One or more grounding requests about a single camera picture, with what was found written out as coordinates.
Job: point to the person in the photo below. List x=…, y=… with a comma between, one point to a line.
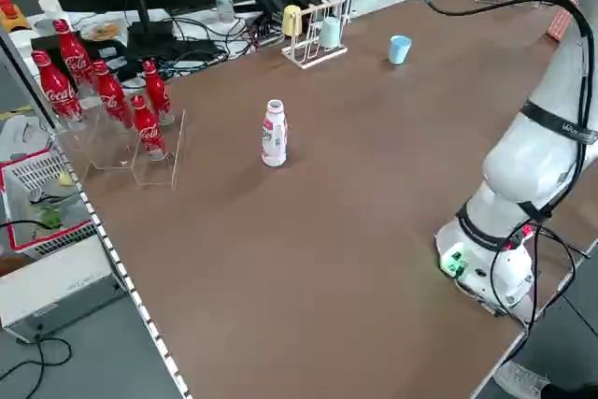
x=518, y=380

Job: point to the plate of snacks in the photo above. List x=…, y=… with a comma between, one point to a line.
x=103, y=29

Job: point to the white juice bottle red label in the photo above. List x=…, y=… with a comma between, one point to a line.
x=274, y=137

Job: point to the red cola bottle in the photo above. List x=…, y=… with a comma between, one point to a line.
x=111, y=95
x=156, y=90
x=148, y=130
x=75, y=55
x=56, y=90

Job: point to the white paper cup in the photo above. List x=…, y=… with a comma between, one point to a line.
x=50, y=6

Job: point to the clear acrylic stepped shelf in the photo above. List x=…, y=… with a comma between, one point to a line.
x=159, y=172

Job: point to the aluminium table edge rail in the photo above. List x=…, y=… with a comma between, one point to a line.
x=117, y=261

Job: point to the blue ceramic cup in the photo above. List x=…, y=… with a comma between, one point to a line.
x=398, y=51

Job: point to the clear plastic water bottle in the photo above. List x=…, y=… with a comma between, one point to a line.
x=224, y=6

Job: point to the yellow cup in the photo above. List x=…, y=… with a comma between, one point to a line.
x=290, y=20

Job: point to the white grey metal box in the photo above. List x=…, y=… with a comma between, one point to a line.
x=56, y=287

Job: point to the yellow red toy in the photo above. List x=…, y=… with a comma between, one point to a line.
x=11, y=16

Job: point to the white basket red trim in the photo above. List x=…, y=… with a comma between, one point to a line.
x=28, y=170

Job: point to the mint green cup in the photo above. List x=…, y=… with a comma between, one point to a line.
x=330, y=33

